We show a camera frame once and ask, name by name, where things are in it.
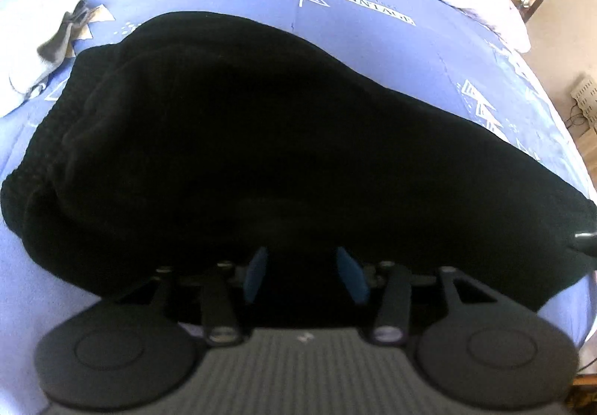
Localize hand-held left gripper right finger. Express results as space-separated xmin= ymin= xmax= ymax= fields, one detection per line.
xmin=336 ymin=246 xmax=502 ymax=346

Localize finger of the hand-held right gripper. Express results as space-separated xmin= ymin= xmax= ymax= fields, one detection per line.
xmin=571 ymin=231 xmax=597 ymax=258

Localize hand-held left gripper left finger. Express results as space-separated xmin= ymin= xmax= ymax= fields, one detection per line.
xmin=149 ymin=246 xmax=271 ymax=346

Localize black pants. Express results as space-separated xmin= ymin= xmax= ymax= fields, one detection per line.
xmin=0 ymin=10 xmax=597 ymax=319

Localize white power strip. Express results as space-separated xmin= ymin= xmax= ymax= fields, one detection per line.
xmin=570 ymin=74 xmax=597 ymax=118

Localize grey crumpled cloth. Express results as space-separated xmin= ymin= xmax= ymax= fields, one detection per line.
xmin=36 ymin=0 xmax=95 ymax=72

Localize white crumpled cloth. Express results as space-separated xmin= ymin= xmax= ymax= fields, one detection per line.
xmin=0 ymin=0 xmax=87 ymax=118

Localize black power cable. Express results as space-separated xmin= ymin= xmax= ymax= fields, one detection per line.
xmin=562 ymin=110 xmax=597 ymax=132

